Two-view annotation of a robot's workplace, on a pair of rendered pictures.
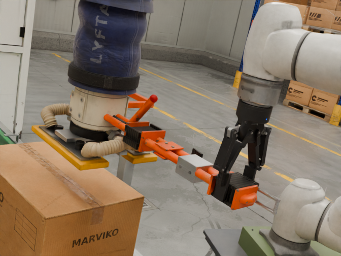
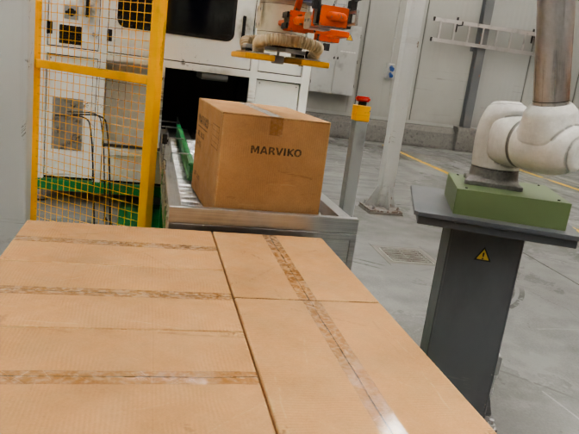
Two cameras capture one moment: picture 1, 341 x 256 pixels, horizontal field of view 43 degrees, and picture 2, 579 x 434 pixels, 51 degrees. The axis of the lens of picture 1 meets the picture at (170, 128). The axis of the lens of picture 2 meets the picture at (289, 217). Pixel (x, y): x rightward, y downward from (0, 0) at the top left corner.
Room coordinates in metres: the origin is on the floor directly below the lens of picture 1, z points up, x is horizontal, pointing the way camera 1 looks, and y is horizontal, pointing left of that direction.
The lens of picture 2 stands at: (-0.55, -0.93, 1.12)
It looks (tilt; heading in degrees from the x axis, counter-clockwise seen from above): 14 degrees down; 28
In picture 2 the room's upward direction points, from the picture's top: 7 degrees clockwise
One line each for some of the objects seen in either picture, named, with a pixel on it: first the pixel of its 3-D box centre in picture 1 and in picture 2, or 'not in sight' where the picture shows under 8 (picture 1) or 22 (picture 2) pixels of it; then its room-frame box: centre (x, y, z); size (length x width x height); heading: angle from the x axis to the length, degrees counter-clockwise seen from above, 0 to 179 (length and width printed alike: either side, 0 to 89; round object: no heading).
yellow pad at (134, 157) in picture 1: (117, 137); (303, 58); (1.43, 0.17, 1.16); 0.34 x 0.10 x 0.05; 44
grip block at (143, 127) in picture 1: (144, 135); (299, 21); (1.19, 0.07, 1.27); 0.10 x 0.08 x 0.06; 134
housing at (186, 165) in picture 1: (194, 168); (317, 21); (1.03, -0.08, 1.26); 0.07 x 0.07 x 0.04; 44
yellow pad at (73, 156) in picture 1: (68, 140); (252, 51); (1.30, 0.31, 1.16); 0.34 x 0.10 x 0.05; 44
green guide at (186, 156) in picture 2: not in sight; (177, 145); (2.23, 1.39, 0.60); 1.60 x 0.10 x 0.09; 43
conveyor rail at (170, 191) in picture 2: not in sight; (166, 172); (1.93, 1.19, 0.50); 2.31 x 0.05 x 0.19; 43
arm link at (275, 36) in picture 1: (277, 41); not in sight; (0.93, -0.18, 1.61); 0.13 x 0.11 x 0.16; 56
